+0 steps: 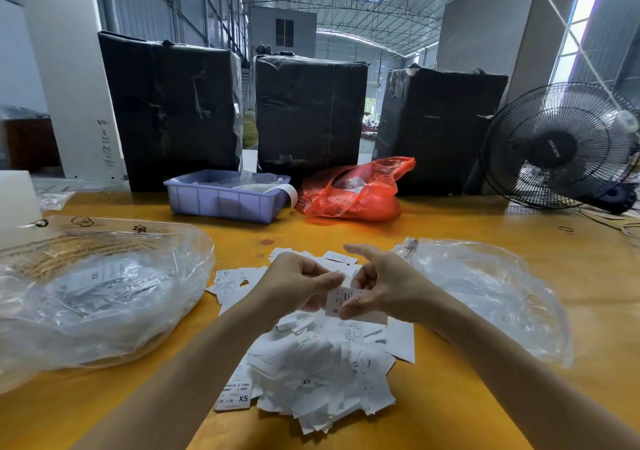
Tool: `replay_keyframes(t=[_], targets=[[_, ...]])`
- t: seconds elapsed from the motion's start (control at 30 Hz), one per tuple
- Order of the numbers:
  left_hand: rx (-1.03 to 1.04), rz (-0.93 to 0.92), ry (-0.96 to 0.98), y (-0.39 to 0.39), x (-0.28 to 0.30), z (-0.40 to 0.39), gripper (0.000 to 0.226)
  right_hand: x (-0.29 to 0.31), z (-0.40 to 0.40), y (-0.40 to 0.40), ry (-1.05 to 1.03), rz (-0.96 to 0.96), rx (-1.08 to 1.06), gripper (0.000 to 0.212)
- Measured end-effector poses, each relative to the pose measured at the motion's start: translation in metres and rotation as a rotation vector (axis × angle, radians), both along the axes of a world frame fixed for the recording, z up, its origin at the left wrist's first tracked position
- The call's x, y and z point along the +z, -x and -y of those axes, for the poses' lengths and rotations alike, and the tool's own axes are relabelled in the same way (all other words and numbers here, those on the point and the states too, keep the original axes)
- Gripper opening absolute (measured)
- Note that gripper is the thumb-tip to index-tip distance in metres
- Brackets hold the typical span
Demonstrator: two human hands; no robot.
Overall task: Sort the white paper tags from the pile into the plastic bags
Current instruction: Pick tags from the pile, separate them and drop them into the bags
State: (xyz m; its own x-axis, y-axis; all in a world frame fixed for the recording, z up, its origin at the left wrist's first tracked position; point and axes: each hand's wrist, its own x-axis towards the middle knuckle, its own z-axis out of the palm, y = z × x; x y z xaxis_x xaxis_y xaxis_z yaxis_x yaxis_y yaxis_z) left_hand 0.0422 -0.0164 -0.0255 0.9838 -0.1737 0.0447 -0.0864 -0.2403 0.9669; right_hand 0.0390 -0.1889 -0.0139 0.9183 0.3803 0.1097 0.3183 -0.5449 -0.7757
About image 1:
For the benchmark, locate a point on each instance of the person's right hand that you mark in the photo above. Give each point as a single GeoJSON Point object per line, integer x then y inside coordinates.
{"type": "Point", "coordinates": [395, 285]}

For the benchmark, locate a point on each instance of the red plastic bag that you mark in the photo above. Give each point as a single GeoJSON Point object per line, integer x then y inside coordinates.
{"type": "Point", "coordinates": [355, 192]}

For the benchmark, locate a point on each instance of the person's left hand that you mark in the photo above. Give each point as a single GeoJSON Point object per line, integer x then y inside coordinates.
{"type": "Point", "coordinates": [290, 285]}

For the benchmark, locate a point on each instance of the white foam box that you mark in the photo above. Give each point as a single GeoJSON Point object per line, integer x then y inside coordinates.
{"type": "Point", "coordinates": [16, 202]}

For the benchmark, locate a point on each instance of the large black wrapped bale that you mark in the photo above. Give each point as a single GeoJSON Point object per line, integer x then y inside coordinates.
{"type": "Point", "coordinates": [172, 112]}
{"type": "Point", "coordinates": [312, 116]}
{"type": "Point", "coordinates": [442, 132]}

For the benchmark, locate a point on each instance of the blue plastic bin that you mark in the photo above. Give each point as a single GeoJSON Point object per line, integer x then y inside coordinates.
{"type": "Point", "coordinates": [215, 198]}

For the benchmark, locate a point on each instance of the pile of white labels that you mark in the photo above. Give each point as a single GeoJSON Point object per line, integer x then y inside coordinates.
{"type": "Point", "coordinates": [320, 375]}

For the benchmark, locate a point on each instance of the person's left forearm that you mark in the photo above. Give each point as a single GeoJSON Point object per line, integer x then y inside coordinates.
{"type": "Point", "coordinates": [170, 395]}

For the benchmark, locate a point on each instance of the clear plastic bag black print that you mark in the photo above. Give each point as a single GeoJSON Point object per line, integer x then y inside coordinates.
{"type": "Point", "coordinates": [500, 295]}

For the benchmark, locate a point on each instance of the brown wooden cabinet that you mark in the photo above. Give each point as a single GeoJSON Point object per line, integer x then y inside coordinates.
{"type": "Point", "coordinates": [30, 144]}

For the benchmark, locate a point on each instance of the large clear bag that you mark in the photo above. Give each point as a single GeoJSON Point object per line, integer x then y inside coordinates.
{"type": "Point", "coordinates": [100, 295]}

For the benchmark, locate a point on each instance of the white paper label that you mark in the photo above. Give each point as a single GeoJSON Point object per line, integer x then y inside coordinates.
{"type": "Point", "coordinates": [340, 300]}

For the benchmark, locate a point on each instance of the black table fan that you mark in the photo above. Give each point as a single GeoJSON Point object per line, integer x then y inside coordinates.
{"type": "Point", "coordinates": [558, 149]}

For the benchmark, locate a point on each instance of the grey cabin with window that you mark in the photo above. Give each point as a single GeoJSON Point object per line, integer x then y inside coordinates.
{"type": "Point", "coordinates": [284, 32]}

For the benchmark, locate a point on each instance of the white pillar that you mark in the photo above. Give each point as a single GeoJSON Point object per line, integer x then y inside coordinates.
{"type": "Point", "coordinates": [72, 74]}

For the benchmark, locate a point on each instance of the person's right forearm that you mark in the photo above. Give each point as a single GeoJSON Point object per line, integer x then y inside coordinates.
{"type": "Point", "coordinates": [545, 385]}

